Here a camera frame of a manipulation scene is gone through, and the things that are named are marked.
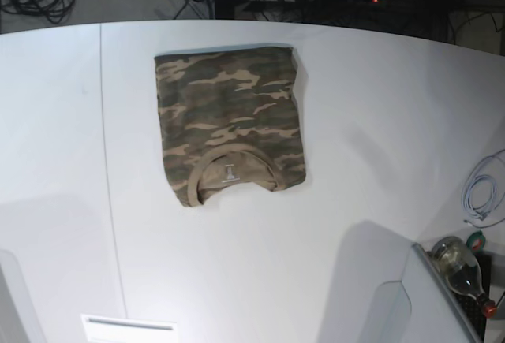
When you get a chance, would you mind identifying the green tape roll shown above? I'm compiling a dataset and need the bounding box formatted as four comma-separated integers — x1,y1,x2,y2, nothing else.
466,230,486,253

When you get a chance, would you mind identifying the camouflage t-shirt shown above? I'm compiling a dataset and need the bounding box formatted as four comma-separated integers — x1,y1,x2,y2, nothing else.
155,46,306,207

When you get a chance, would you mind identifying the clear plastic bottle red cap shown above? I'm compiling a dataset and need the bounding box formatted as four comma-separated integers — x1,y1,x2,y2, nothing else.
431,237,497,319

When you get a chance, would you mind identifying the light blue coiled cable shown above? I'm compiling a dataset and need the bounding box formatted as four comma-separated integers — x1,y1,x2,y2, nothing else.
462,149,505,229

